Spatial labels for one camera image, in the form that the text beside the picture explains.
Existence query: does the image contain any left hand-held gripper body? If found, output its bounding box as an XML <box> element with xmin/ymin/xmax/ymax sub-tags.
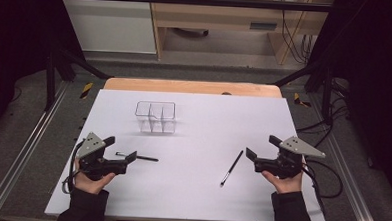
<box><xmin>75</xmin><ymin>130</ymin><xmax>131</xmax><ymax>184</ymax></box>

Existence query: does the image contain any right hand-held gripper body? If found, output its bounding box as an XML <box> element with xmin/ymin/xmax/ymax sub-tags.
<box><xmin>253</xmin><ymin>133</ymin><xmax>327</xmax><ymax>181</ymax></box>

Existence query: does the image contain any black pen with pale tip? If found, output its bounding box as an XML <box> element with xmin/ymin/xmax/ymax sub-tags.
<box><xmin>220</xmin><ymin>149</ymin><xmax>244</xmax><ymax>189</ymax></box>

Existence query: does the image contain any clear plastic divided organizer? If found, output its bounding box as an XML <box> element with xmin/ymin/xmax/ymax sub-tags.
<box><xmin>133</xmin><ymin>100</ymin><xmax>178</xmax><ymax>135</ymax></box>

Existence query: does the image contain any person's left hand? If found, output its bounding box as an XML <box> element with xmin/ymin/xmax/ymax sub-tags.
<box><xmin>72</xmin><ymin>158</ymin><xmax>118</xmax><ymax>196</ymax></box>

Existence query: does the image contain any person's right hand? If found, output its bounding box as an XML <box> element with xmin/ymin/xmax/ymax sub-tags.
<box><xmin>259</xmin><ymin>153</ymin><xmax>307</xmax><ymax>195</ymax></box>

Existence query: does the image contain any black metal stand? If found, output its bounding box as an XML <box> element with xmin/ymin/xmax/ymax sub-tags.
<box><xmin>267</xmin><ymin>57</ymin><xmax>335</xmax><ymax>125</ymax></box>
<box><xmin>43</xmin><ymin>43</ymin><xmax>116</xmax><ymax>115</ymax></box>

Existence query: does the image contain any white board table cover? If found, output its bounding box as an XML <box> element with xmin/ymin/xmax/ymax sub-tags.
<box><xmin>43</xmin><ymin>86</ymin><xmax>333</xmax><ymax>221</ymax></box>

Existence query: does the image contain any wooden table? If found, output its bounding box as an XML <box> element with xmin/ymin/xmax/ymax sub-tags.
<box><xmin>103</xmin><ymin>75</ymin><xmax>283</xmax><ymax>98</ymax></box>

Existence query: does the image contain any dark curtain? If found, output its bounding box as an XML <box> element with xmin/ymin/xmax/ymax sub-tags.
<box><xmin>303</xmin><ymin>0</ymin><xmax>392</xmax><ymax>203</ymax></box>
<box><xmin>0</xmin><ymin>0</ymin><xmax>87</xmax><ymax>146</ymax></box>

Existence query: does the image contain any white cabinet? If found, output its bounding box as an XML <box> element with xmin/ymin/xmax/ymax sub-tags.
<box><xmin>54</xmin><ymin>0</ymin><xmax>160</xmax><ymax>55</ymax></box>

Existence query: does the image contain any light wooden desk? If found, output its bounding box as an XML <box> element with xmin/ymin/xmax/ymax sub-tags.
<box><xmin>145</xmin><ymin>0</ymin><xmax>335</xmax><ymax>68</ymax></box>

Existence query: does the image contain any left hand-held gripper cable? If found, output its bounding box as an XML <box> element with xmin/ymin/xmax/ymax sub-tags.
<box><xmin>61</xmin><ymin>141</ymin><xmax>84</xmax><ymax>196</ymax></box>

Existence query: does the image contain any hand-held gripper cable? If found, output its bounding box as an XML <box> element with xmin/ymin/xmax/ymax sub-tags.
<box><xmin>299</xmin><ymin>163</ymin><xmax>330</xmax><ymax>214</ymax></box>
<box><xmin>61</xmin><ymin>141</ymin><xmax>84</xmax><ymax>196</ymax></box>

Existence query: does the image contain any black floor cables bundle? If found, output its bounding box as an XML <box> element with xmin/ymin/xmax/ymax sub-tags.
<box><xmin>295</xmin><ymin>76</ymin><xmax>352</xmax><ymax>151</ymax></box>

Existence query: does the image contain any right hand-held gripper cable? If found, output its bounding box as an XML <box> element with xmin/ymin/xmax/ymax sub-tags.
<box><xmin>299</xmin><ymin>163</ymin><xmax>330</xmax><ymax>214</ymax></box>

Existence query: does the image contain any yellow-handled tool right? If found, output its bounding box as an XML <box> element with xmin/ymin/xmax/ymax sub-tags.
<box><xmin>292</xmin><ymin>92</ymin><xmax>313</xmax><ymax>109</ymax></box>

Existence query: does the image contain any yellow-handled tool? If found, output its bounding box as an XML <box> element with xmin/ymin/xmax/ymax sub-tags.
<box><xmin>79</xmin><ymin>81</ymin><xmax>94</xmax><ymax>100</ymax></box>
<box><xmin>292</xmin><ymin>92</ymin><xmax>313</xmax><ymax>109</ymax></box>

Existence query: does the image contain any yellow-handled tool left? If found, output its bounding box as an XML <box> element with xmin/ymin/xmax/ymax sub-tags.
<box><xmin>79</xmin><ymin>81</ymin><xmax>94</xmax><ymax>100</ymax></box>

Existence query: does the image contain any black floor cable loop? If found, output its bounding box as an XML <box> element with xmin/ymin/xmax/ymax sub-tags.
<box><xmin>304</xmin><ymin>158</ymin><xmax>345</xmax><ymax>200</ymax></box>

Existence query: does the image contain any aluminium floor rail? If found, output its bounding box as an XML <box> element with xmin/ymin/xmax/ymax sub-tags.
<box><xmin>0</xmin><ymin>78</ymin><xmax>69</xmax><ymax>221</ymax></box>
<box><xmin>303</xmin><ymin>93</ymin><xmax>389</xmax><ymax>221</ymax></box>

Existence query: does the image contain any hanging black cables bundle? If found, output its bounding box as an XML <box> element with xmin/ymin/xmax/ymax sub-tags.
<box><xmin>275</xmin><ymin>0</ymin><xmax>318</xmax><ymax>66</ymax></box>

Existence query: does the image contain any black horizontal frame bar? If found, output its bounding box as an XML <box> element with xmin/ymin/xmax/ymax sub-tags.
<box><xmin>53</xmin><ymin>0</ymin><xmax>333</xmax><ymax>13</ymax></box>

